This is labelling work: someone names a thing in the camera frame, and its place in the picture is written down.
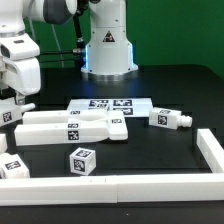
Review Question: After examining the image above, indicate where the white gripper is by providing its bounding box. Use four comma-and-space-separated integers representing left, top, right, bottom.
0, 35, 41, 105

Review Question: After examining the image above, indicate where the white chair seat block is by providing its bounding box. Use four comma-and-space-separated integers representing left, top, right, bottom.
0, 98, 35, 127

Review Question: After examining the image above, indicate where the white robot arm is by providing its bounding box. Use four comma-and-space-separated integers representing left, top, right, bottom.
0, 0, 138, 104

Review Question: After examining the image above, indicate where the white block left edge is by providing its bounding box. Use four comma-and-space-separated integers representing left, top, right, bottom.
0, 134, 7, 154

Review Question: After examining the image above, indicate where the white tagged block lower left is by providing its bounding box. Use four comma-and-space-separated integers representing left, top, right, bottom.
0, 153, 30, 179

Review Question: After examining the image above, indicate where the white tagged cube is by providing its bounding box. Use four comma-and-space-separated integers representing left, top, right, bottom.
69, 147, 96, 175

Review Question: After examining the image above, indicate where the white tagged sheet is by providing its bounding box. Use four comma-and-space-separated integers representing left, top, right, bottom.
67, 98, 153, 117

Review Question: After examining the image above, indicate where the black cable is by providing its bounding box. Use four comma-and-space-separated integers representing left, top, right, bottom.
39, 48, 84, 64

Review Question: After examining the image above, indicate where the white right rail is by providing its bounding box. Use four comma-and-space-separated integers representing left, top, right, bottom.
196, 129, 224, 174

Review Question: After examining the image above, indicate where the white rail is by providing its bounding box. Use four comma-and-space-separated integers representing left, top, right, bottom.
0, 173, 224, 206
196, 129, 224, 174

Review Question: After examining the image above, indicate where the white front rail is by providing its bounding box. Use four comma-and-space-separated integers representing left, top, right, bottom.
0, 173, 224, 206

